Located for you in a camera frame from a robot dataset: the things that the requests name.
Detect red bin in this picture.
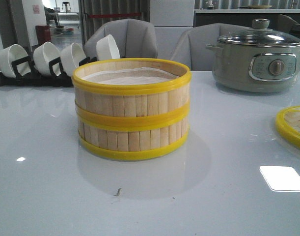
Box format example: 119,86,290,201
35,25,51,45

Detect grey chair left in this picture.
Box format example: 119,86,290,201
83,19,158,58

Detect black bowl rack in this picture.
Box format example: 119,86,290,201
0,56,98,87

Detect white cabinet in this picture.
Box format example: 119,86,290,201
149,0,195,59

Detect white bowl far left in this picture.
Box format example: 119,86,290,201
0,44,28,78

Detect grey chair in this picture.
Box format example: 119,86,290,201
83,19,158,58
170,23,248,71

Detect woven bamboo steamer lid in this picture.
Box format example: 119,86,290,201
275,106,300,149

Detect glass pot lid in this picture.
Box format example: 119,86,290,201
218,19,300,47

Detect yellow plate on shelf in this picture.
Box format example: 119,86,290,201
248,5,272,10

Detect white bowl right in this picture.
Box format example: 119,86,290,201
96,34,120,60

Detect grey-green electric cooking pot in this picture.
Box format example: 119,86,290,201
206,42,300,93

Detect white bowl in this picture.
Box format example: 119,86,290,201
0,44,28,78
33,42,60,76
60,43,86,77
96,34,120,60

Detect grey chair right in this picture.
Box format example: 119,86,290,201
170,23,248,71

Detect bamboo steamer tray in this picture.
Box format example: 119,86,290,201
78,117,189,161
72,58,191,128

